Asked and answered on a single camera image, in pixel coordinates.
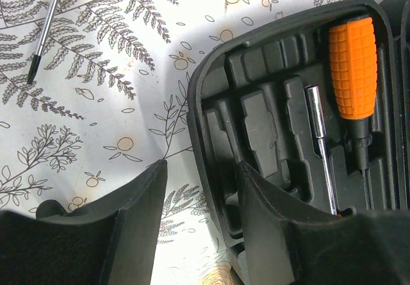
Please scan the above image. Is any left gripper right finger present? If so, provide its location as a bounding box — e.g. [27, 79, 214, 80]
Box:
[236, 162, 409, 284]

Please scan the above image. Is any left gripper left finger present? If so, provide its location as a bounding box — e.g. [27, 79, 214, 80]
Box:
[1, 160, 167, 284]

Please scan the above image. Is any black plastic tool case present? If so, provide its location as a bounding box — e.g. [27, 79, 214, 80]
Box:
[187, 0, 409, 284]

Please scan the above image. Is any black orange handle screwdriver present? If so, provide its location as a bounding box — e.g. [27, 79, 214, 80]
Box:
[305, 85, 342, 217]

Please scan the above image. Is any large orange screwdriver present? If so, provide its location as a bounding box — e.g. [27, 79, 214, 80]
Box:
[329, 15, 377, 209]

